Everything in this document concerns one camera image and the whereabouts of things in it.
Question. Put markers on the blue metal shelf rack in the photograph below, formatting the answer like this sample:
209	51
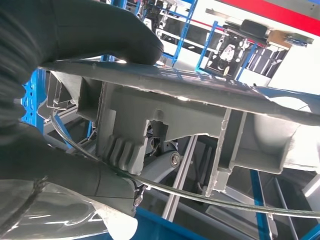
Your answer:
32	99

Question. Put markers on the blue storage rack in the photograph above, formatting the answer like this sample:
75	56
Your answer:
207	46
185	30

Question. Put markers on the silver metal bar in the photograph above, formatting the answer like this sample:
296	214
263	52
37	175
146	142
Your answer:
180	179

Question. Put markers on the red barrier band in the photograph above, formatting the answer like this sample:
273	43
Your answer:
275	11

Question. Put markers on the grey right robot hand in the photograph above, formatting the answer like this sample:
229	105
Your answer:
62	185

